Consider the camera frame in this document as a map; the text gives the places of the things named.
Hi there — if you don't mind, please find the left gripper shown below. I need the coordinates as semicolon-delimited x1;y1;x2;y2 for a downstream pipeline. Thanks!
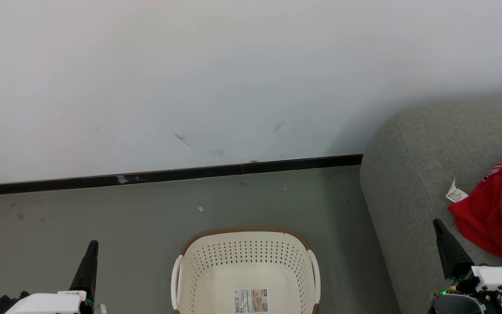
5;240;99;314

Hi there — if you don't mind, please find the printed basket label sticker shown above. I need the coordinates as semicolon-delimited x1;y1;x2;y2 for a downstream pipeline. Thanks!
234;288;269;314

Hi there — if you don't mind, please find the cream perforated laundry basket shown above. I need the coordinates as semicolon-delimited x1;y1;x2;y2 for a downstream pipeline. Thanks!
171;226;321;314

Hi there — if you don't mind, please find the red garment with striped trim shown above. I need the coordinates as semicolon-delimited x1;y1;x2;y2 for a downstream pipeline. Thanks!
446;174;502;267

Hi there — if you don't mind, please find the black skirting board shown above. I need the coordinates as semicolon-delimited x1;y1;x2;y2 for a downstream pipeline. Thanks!
0;154;363;197

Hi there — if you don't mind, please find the grey fabric sofa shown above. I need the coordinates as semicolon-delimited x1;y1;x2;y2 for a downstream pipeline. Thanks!
359;94;502;314

